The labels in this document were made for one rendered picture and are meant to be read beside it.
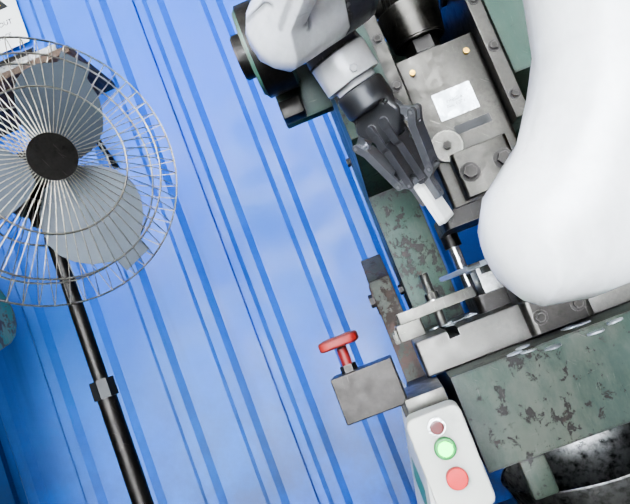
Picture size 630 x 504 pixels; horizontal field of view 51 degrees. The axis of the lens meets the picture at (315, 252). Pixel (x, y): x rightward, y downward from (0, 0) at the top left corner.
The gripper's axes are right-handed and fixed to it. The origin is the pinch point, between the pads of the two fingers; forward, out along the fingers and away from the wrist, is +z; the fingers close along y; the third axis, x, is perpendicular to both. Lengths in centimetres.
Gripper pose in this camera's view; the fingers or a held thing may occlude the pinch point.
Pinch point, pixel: (433, 200)
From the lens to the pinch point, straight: 99.7
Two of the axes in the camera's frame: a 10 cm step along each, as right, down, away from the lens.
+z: 5.7, 8.1, 1.1
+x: 5.3, -4.7, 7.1
